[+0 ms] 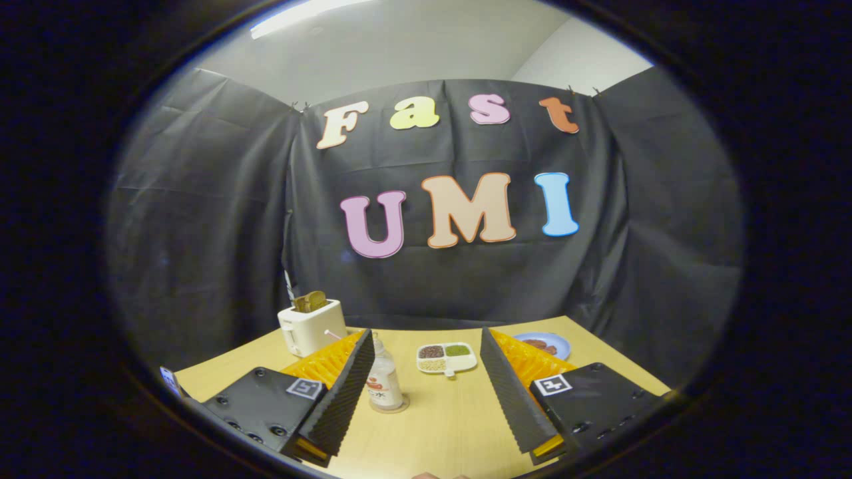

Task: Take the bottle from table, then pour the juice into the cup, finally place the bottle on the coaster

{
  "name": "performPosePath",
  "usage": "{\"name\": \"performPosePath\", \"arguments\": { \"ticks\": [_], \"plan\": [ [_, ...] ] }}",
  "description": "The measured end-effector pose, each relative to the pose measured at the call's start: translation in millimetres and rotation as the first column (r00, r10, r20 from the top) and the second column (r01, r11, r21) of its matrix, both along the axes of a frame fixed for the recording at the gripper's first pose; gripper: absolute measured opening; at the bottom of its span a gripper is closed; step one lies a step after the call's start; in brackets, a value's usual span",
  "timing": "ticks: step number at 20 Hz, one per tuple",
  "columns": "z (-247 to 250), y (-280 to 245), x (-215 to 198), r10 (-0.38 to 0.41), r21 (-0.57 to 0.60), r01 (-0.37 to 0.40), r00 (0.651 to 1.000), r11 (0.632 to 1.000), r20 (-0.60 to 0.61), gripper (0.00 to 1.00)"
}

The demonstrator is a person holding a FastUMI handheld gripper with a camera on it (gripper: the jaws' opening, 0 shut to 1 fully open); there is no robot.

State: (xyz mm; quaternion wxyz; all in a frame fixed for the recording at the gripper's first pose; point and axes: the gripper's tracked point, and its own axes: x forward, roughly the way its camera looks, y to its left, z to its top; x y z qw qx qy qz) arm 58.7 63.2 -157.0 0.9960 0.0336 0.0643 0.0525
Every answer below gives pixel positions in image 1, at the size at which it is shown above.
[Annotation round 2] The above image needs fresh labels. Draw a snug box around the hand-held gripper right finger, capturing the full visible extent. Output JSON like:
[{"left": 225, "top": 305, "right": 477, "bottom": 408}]
[{"left": 479, "top": 327, "right": 666, "bottom": 466}]

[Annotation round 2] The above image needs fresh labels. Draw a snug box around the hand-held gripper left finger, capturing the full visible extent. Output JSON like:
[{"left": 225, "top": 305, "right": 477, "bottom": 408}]
[{"left": 200, "top": 328, "right": 375, "bottom": 468}]

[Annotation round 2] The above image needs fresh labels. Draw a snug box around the clear juice bottle cherry label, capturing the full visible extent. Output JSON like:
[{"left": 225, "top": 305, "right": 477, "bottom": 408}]
[{"left": 366, "top": 333, "right": 405, "bottom": 411}]

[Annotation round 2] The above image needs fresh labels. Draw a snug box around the round beige coaster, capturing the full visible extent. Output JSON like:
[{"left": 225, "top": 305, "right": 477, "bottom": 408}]
[{"left": 369, "top": 393, "right": 411, "bottom": 414}]

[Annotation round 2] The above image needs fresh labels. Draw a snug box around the white divided dish with beans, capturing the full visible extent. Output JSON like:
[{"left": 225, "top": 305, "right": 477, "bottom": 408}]
[{"left": 417, "top": 342, "right": 479, "bottom": 379}]

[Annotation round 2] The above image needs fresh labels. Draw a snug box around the wooden table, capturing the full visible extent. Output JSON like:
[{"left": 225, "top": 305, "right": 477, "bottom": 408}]
[{"left": 174, "top": 315, "right": 672, "bottom": 479}]

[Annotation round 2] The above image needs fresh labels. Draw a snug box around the white toaster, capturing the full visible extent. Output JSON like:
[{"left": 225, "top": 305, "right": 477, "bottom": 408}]
[{"left": 278, "top": 299, "right": 348, "bottom": 359}]

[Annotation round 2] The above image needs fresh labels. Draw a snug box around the blue plate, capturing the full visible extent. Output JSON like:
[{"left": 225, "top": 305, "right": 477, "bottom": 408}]
[{"left": 513, "top": 332, "right": 572, "bottom": 361}]

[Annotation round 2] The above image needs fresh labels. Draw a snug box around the black backdrop cloth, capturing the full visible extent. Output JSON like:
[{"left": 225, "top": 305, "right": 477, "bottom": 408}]
[{"left": 105, "top": 67, "right": 745, "bottom": 390}]

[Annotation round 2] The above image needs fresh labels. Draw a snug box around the ceiling light panel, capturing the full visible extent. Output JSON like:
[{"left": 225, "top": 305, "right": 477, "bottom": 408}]
[{"left": 250, "top": 0, "right": 373, "bottom": 39}]

